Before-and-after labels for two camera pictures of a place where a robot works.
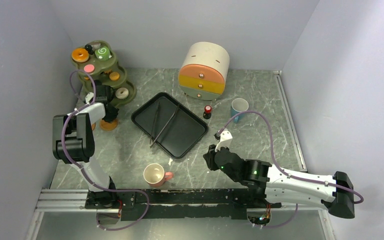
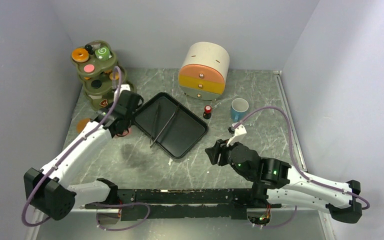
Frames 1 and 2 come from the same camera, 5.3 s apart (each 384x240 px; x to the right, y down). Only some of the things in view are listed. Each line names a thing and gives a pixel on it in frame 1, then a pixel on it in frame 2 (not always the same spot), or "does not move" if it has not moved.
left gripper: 115,113 → 131,118
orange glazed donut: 80,55 does not move
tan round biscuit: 114,76 does not move
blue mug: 238,105 does not move
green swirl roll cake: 103,53 does not move
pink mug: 154,175 → 125,132
